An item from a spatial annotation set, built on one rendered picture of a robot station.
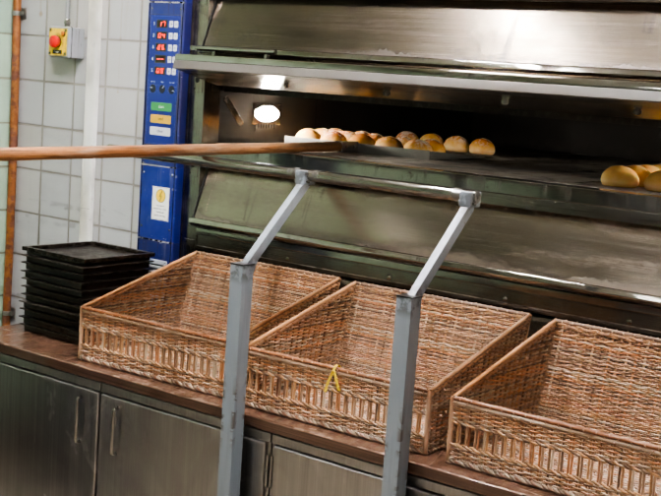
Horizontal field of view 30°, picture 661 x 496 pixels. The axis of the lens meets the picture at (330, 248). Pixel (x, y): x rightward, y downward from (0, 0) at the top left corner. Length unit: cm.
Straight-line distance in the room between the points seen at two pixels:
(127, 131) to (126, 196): 21
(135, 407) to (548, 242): 116
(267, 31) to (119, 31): 62
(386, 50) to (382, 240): 52
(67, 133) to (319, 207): 109
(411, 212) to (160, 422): 87
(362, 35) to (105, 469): 137
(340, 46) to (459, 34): 38
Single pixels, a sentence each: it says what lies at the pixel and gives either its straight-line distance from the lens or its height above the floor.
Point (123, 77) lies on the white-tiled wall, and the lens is 407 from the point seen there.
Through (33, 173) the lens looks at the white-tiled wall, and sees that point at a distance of 441.
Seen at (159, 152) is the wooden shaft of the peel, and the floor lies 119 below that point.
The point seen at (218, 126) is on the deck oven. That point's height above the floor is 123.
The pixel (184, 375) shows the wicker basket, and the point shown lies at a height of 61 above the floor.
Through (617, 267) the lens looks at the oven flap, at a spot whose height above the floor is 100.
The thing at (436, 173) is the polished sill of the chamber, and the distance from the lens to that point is 330.
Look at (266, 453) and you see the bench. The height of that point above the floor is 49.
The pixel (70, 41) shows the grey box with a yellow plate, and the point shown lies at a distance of 417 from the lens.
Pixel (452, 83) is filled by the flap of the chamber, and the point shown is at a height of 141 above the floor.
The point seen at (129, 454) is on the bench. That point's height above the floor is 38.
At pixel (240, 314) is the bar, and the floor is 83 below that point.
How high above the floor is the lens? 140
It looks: 8 degrees down
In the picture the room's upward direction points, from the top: 4 degrees clockwise
